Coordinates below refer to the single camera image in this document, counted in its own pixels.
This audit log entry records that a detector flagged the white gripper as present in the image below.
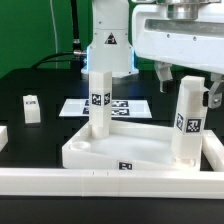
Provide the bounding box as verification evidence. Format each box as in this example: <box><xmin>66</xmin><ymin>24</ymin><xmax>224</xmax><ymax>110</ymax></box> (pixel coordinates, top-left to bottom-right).
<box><xmin>132</xmin><ymin>3</ymin><xmax>224</xmax><ymax>93</ymax></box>

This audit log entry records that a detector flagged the white L-shaped obstacle fence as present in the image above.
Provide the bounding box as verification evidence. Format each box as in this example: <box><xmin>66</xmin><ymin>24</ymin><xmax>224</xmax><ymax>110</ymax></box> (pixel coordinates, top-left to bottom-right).
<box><xmin>0</xmin><ymin>129</ymin><xmax>224</xmax><ymax>200</ymax></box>

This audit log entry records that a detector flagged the white desk top tray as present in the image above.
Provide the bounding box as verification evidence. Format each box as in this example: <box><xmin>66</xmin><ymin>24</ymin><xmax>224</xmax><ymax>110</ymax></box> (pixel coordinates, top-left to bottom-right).
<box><xmin>62</xmin><ymin>120</ymin><xmax>202</xmax><ymax>171</ymax></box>

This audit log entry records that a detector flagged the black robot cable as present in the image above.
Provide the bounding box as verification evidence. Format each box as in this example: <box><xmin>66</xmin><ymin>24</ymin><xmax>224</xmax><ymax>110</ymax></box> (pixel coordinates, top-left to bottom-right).
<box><xmin>31</xmin><ymin>0</ymin><xmax>88</xmax><ymax>69</ymax></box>

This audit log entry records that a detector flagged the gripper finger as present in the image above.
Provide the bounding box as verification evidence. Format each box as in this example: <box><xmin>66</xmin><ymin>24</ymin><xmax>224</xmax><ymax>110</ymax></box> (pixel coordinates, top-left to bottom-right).
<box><xmin>203</xmin><ymin>73</ymin><xmax>224</xmax><ymax>108</ymax></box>

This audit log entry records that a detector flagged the white thin cable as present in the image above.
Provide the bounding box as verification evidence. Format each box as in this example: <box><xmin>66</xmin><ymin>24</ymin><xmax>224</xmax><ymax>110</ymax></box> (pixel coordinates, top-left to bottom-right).
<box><xmin>49</xmin><ymin>0</ymin><xmax>58</xmax><ymax>69</ymax></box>

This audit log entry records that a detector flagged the white U-shaped marker base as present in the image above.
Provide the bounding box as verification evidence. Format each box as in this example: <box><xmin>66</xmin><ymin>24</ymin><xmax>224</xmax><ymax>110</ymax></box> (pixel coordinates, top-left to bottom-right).
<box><xmin>59</xmin><ymin>99</ymin><xmax>152</xmax><ymax>118</ymax></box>

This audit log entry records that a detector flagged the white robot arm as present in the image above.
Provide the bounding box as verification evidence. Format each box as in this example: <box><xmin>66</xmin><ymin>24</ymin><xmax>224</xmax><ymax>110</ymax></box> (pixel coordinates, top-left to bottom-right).
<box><xmin>82</xmin><ymin>0</ymin><xmax>224</xmax><ymax>108</ymax></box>

